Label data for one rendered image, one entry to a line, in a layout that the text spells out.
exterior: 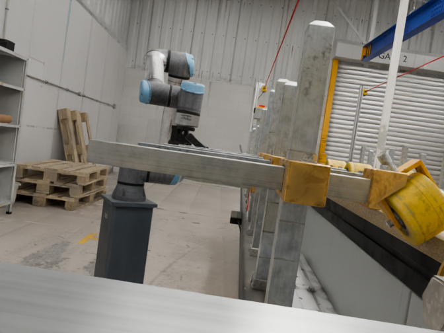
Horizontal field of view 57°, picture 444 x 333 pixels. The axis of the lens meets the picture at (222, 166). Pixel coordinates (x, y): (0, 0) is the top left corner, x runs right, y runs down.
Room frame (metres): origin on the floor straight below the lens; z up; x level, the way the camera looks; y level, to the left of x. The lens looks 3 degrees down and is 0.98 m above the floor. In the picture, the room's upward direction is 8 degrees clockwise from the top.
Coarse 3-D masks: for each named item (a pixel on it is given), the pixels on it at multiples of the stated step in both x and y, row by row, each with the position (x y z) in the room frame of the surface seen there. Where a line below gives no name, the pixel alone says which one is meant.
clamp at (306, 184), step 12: (288, 168) 0.48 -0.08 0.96; (300, 168) 0.48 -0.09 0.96; (312, 168) 0.48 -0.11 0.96; (324, 168) 0.48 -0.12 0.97; (288, 180) 0.48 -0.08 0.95; (300, 180) 0.48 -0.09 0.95; (312, 180) 0.48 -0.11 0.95; (324, 180) 0.48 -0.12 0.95; (288, 192) 0.48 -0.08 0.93; (300, 192) 0.48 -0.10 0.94; (312, 192) 0.48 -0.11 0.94; (324, 192) 0.48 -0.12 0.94; (312, 204) 0.48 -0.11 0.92; (324, 204) 0.48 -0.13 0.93
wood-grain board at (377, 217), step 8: (336, 200) 1.02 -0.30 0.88; (344, 200) 0.95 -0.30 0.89; (352, 208) 0.88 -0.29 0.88; (360, 208) 0.82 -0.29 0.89; (368, 208) 0.78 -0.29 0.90; (360, 216) 0.82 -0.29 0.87; (368, 216) 0.77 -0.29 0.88; (376, 216) 0.73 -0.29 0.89; (384, 216) 0.69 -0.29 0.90; (376, 224) 0.72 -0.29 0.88; (384, 224) 0.68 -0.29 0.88; (392, 232) 0.64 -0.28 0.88; (432, 240) 0.51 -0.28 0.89; (440, 240) 0.49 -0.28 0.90; (416, 248) 0.55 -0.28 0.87; (424, 248) 0.53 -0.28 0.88; (432, 248) 0.51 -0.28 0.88; (440, 248) 0.49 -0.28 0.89; (432, 256) 0.51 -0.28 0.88; (440, 256) 0.49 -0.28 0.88
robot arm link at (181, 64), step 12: (168, 60) 2.09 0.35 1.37; (180, 60) 2.11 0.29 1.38; (192, 60) 2.12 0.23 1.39; (168, 72) 2.14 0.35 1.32; (180, 72) 2.12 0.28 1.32; (192, 72) 2.14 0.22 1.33; (168, 84) 2.16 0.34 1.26; (180, 84) 2.14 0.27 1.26; (168, 108) 2.18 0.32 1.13; (168, 120) 2.19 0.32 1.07; (168, 132) 2.20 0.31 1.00; (156, 180) 2.26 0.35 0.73; (168, 180) 2.27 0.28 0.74
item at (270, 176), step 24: (96, 144) 0.52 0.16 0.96; (120, 144) 0.52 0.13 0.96; (144, 168) 0.52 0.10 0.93; (168, 168) 0.52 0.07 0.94; (192, 168) 0.52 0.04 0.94; (216, 168) 0.52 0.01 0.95; (240, 168) 0.51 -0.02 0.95; (264, 168) 0.51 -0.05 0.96; (336, 192) 0.51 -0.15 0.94; (360, 192) 0.51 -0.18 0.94
